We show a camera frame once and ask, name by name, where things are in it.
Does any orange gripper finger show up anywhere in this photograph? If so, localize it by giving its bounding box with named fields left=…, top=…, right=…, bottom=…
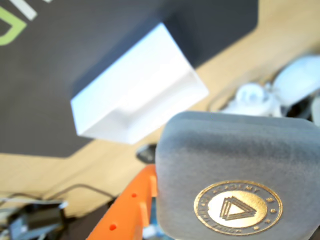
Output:
left=86, top=163, right=158, bottom=240

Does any grey case with gold emblem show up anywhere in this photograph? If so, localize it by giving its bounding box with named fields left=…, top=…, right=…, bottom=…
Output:
left=154, top=111, right=320, bottom=240

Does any small black object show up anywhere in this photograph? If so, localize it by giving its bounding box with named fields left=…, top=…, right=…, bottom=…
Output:
left=136, top=143, right=158, bottom=165

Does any dark electronic device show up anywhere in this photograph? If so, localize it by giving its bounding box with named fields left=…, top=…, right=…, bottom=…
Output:
left=0, top=197, right=68, bottom=240

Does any white open cardboard box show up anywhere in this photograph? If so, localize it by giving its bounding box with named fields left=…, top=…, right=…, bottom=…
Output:
left=70, top=22, right=210, bottom=145

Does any dark mat with WOWROBO logo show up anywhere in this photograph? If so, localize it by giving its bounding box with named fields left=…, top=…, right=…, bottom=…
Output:
left=0, top=0, right=260, bottom=159

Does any white round plastic part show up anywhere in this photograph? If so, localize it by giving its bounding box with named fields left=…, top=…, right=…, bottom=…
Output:
left=223, top=83, right=285, bottom=117

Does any white rounded device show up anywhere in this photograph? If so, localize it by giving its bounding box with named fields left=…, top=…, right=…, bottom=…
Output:
left=272, top=53, right=320, bottom=106

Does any thin black cable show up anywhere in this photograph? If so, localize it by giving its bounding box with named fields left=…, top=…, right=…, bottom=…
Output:
left=46, top=183, right=117, bottom=205

